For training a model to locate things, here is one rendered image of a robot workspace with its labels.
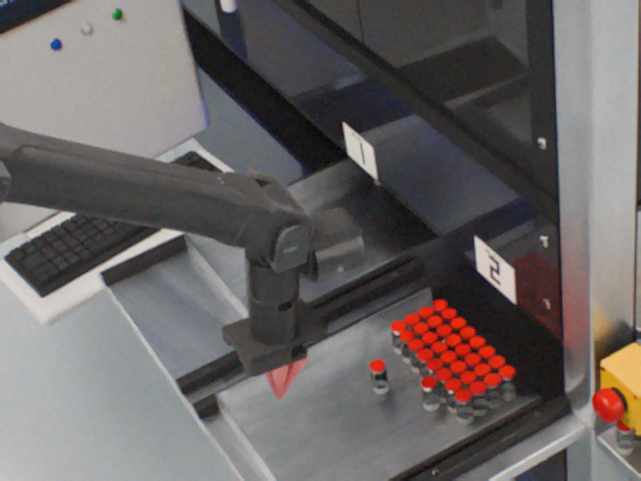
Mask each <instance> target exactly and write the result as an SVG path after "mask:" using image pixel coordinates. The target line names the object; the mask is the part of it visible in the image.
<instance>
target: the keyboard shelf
mask: <svg viewBox="0 0 641 481"><path fill-rule="evenodd" d="M197 152H198V153H199V154H200V155H201V156H202V157H205V158H206V159H207V160H209V161H210V162H212V163H213V164H214V165H216V167H218V168H219V169H220V170H222V171H224V172H226V171H233V172H235V171H234V170H232V169H231V168H230V167H228V166H227V165H225V164H224V163H222V162H220V161H219V160H217V159H216V158H215V157H213V156H211V154H210V153H209V152H207V151H206V150H198V151H197ZM75 214H76V213H70V212H65V211H59V212H57V213H55V214H53V215H51V217H50V218H47V219H45V220H42V221H40V222H39V223H37V224H35V225H34V226H32V227H31V228H29V229H27V230H24V231H22V232H20V234H21V235H23V236H24V237H26V239H27V240H28V241H29V242H31V240H32V239H33V237H35V236H37V235H39V236H40V234H41V233H42V232H44V231H46V230H51V228H52V227H54V226H55V225H57V224H59V225H60V222H62V221H64V220H69V219H70V217H71V216H73V215H75ZM180 233H183V232H177V231H173V230H167V229H162V230H159V231H157V232H156V233H154V234H152V235H151V236H150V237H148V238H146V240H144V241H142V242H139V243H137V244H136V245H134V246H132V247H130V248H129V249H127V250H125V251H124V252H122V253H120V254H118V255H116V256H114V257H112V258H110V260H109V261H106V262H104V263H103V264H101V265H99V266H98V267H96V268H94V269H92V270H91V271H89V272H87V273H85V274H84V275H82V276H80V277H78V278H77V279H75V280H73V281H72V282H70V283H68V284H66V285H65V286H63V287H61V288H59V289H58V290H56V291H54V292H52V293H51V294H50V295H47V296H46V297H44V298H40V297H39V296H38V295H37V294H36V293H35V292H34V291H33V290H32V289H31V288H30V287H29V286H28V285H27V282H26V281H24V280H23V279H22V278H21V277H20V276H19V275H18V274H17V273H16V272H15V271H14V270H13V269H12V268H11V267H10V266H9V265H8V264H7V263H6V262H5V259H4V260H3V261H0V282H1V283H2V284H3V285H4V286H5V287H6V288H7V289H8V290H9V292H10V293H11V294H12V296H13V297H14V298H15V299H16V300H17V301H18V302H20V303H21V305H22V306H23V307H25V308H26V309H27V310H28V311H29V312H30V314H31V315H32V316H33V317H34V319H35V320H36V321H38V322H39V323H40V324H41V326H42V327H51V326H52V325H53V324H55V323H57V322H59V321H60V320H62V319H64V318H65V317H67V316H69V315H71V314H73V313H74V312H76V311H77V310H79V309H81V308H82V307H84V306H86V305H88V304H89V303H90V302H92V301H93V300H96V299H98V298H99V297H101V296H103V295H105V294H106V293H107V291H106V290H105V288H104V287H103V286H102V284H101V283H100V280H99V278H98V275H97V273H98V272H99V271H101V270H103V269H105V268H107V267H109V266H112V265H114V264H116V263H119V262H121V261H125V259H127V258H129V257H130V256H132V255H134V254H137V253H140V252H142V251H144V250H146V249H148V248H151V247H153V246H155V245H157V244H159V243H162V242H164V241H167V240H169V239H170V238H171V237H173V236H175V235H178V234H180Z"/></svg>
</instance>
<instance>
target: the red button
mask: <svg viewBox="0 0 641 481"><path fill-rule="evenodd" d="M591 402H592V406H593V408H594V411H595V412H596V414H597V416H598V417H599V418H600V419H601V420H602V421H603V422H604V423H608V424H613V423H615V422H617V421H618V420H620V419H622V418H623V415H624V408H623V405H622V403H621V401H620V399H619V398H618V396H617V395H616V394H615V392H614V391H613V390H612V389H610V388H608V387H603V388H601V389H599V390H598V391H596V393H594V395H593V397H592V399H591Z"/></svg>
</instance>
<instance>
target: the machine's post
mask: <svg viewBox="0 0 641 481"><path fill-rule="evenodd" d="M638 8H639V0H553V20H554V52H555V87H556V119H557V153H558V185H560V220H561V252H562V285H563V318H564V352H565V385H566V398H567V399H568V400H569V401H570V411H571V412H572V413H573V415H574V416H575V417H576V418H577V419H578V420H579V421H580V422H581V423H582V424H583V425H584V426H585V434H586V435H585V436H583V437H581V439H579V440H578V441H576V442H574V443H573V444H571V445H569V446H567V451H568V481H630V478H629V477H628V476H627V475H626V474H625V473H624V472H623V471H622V470H621V469H620V468H618V467H617V466H616V465H615V463H614V462H612V461H611V460H610V459H609V458H608V457H607V455H606V454H605V453H604V452H602V451H601V450H600V449H599V448H598V447H597V436H598V435H599V434H601V433H603V432H605V431H606V430H608V429H611V428H613V427H615V426H617V422H618V421H619V420H618V421H617V422H615V423H613V424H608V423H604V422H603V421H602V420H601V419H600V418H599V417H598V416H597V414H596V412H595V411H594V408H593V406H592V402H591V399H592V397H593V395H594V393H596V391H598V390H599V389H601V361H602V360H604V359H606V358H608V357H609V356H611V355H613V354H615V353H616V352H618V351H620V350H622V349H624V347H625V346H627V345H631V344H633V308H634V257H635V207H636V158H637V108H638V57H639V43H638Z"/></svg>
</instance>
